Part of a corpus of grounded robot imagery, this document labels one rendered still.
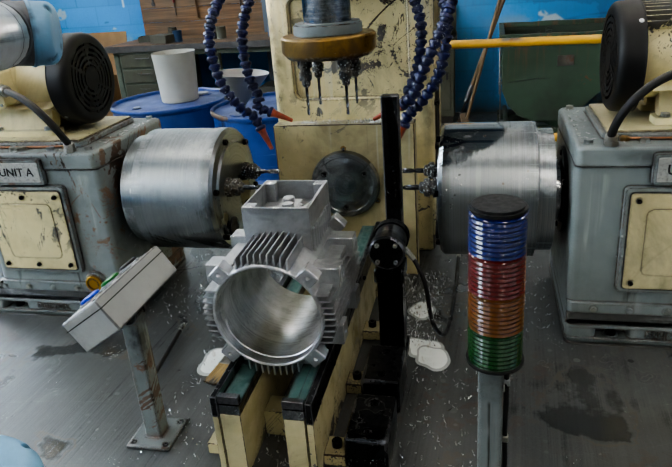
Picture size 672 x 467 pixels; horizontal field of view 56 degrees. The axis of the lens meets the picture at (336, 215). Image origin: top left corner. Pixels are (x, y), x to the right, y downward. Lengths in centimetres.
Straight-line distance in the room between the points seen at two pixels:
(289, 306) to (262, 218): 20
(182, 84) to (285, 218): 242
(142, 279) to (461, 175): 55
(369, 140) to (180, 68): 203
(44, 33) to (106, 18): 678
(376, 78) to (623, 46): 54
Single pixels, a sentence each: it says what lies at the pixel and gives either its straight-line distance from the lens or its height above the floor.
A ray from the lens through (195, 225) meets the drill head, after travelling 126.
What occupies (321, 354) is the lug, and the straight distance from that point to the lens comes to 89.
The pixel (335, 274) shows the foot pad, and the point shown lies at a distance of 86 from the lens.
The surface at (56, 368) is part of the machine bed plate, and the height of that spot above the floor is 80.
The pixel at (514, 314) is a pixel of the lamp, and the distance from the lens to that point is 70.
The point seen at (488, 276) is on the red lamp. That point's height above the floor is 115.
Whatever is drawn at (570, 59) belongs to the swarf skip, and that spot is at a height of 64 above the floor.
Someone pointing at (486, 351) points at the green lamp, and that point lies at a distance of 72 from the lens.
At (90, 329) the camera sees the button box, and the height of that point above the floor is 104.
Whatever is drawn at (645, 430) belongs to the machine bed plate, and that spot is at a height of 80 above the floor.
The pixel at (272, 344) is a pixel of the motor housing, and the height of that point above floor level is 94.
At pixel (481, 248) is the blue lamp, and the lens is 66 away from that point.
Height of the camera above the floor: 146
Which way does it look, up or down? 22 degrees down
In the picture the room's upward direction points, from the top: 4 degrees counter-clockwise
